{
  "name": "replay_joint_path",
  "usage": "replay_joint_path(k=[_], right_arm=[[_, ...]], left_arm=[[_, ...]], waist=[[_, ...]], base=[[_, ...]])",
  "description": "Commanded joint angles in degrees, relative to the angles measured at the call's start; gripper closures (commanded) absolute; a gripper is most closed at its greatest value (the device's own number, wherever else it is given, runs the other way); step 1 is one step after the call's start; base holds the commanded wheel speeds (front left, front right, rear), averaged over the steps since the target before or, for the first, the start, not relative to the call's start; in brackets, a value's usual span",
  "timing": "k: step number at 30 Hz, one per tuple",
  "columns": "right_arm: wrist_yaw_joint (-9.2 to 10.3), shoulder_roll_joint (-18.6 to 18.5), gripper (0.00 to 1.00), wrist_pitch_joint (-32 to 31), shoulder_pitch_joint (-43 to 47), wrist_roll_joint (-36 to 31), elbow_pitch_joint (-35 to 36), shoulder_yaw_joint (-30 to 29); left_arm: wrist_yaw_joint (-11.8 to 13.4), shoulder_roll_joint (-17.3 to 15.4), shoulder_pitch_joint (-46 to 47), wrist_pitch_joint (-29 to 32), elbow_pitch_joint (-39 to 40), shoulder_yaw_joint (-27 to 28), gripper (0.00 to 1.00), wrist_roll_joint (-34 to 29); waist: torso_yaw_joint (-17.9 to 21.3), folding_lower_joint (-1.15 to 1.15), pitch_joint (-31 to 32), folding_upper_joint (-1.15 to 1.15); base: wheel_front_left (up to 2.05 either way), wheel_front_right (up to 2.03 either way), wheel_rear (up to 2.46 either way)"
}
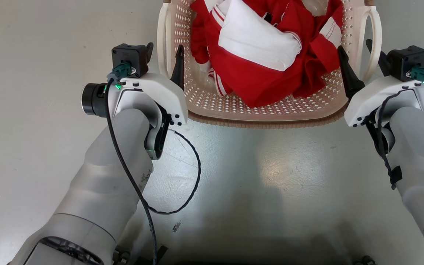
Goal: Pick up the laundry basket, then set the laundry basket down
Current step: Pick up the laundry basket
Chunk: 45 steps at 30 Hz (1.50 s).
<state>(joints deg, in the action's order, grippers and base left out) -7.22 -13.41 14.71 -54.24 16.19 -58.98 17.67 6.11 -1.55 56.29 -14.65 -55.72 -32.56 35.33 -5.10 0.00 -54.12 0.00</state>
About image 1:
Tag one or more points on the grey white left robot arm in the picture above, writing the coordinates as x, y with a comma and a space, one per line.
101, 191

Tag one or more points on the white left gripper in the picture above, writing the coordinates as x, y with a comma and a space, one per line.
160, 90

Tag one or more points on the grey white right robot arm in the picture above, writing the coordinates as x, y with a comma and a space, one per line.
420, 147

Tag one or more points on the beige plastic laundry basket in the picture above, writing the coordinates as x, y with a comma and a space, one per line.
256, 112

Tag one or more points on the red garment with white stripes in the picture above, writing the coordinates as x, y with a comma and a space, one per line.
263, 84

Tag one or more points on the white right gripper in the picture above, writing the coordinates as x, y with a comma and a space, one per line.
381, 95

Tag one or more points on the white cloth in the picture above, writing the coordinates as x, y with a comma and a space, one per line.
256, 36

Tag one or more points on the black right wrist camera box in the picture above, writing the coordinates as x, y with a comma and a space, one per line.
407, 59

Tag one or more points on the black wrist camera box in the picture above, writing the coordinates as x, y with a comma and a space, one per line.
129, 55
407, 59

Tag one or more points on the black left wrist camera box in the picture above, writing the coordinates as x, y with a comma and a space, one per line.
129, 55

